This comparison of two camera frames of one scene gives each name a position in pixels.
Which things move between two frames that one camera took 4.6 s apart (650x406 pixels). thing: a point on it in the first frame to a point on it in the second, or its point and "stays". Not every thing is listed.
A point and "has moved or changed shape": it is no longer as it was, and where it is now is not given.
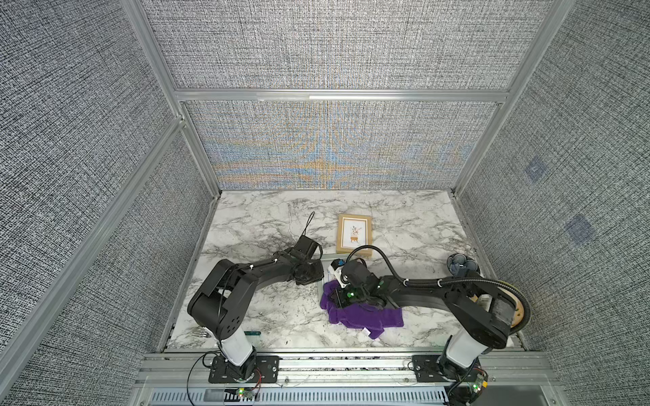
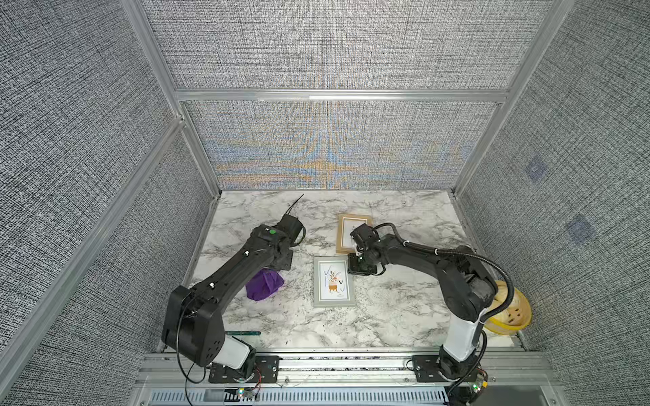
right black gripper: x=339 y=298 to x=351 y=269
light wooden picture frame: x=353 y=232 stays
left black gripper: x=318 y=276 to x=287 y=263
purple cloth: x=371 y=320 has moved or changed shape
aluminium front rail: x=509 y=370 stays
